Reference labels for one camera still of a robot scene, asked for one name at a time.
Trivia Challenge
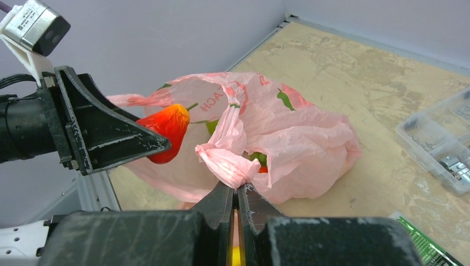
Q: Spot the green labelled small plastic case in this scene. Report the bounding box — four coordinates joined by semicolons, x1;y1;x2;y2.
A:
389;211;463;266

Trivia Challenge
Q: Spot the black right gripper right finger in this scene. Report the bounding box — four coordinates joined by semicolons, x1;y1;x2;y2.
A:
237;183;285;265

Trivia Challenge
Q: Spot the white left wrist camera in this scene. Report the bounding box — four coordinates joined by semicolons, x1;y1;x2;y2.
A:
1;0;71;86

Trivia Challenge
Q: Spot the pink plastic bag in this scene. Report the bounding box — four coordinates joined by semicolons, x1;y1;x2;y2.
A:
109;72;361;203

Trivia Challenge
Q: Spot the red orange fake pear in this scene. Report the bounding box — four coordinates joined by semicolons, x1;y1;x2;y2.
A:
137;103;198;164

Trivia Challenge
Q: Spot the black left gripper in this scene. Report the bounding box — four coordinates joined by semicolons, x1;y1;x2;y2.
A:
1;66;171;175

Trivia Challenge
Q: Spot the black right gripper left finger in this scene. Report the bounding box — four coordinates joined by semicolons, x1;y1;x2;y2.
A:
192;182;234;265

